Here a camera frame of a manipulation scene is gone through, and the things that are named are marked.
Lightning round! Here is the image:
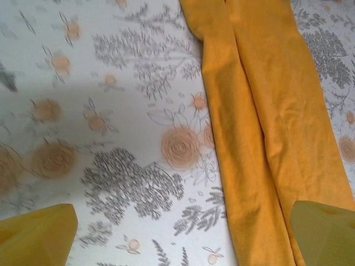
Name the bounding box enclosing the orange printed t-shirt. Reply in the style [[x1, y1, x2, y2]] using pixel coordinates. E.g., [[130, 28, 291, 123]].
[[179, 0, 355, 266]]

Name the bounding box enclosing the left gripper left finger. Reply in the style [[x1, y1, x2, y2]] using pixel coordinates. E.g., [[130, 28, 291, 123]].
[[0, 203, 78, 266]]

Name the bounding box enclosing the floral patterned table cover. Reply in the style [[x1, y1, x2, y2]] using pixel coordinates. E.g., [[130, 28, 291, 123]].
[[0, 0, 355, 266]]

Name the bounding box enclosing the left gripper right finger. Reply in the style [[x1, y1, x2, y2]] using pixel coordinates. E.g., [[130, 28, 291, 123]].
[[290, 201, 355, 266]]

